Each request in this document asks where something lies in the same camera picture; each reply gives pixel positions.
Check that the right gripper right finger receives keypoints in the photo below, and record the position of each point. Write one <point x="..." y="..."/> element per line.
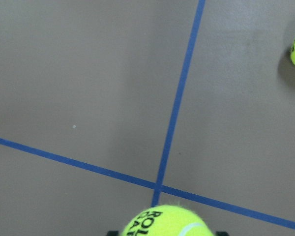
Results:
<point x="221" y="233"/>

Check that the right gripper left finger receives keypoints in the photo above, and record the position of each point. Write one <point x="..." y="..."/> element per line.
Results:
<point x="112" y="233"/>

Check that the tennis ball with Roland Garros print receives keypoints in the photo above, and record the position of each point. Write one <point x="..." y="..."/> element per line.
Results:
<point x="166" y="220"/>

